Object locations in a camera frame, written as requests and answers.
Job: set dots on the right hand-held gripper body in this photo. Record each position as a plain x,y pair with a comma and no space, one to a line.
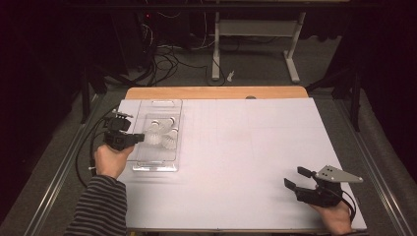
323,196

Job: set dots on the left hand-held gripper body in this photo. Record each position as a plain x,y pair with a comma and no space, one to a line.
118,139

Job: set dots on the clear plastic bin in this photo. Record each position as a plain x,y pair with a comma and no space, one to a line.
160,109

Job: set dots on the person's left hand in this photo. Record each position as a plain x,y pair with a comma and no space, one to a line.
109,162

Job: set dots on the person's right hand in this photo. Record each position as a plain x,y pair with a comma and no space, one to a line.
337,219

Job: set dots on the white table cover sheet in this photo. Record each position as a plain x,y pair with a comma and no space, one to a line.
262,164

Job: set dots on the black metal stand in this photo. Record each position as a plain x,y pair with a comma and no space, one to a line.
355,105
86,98

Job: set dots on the dark round table grommet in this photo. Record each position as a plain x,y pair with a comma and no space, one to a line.
250,97

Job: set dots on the small white floor object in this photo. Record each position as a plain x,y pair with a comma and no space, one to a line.
230,76

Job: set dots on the metal floor rail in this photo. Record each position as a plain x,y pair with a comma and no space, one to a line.
377,187
54,193

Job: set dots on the white metal table frame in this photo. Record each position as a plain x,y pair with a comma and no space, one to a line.
255,28

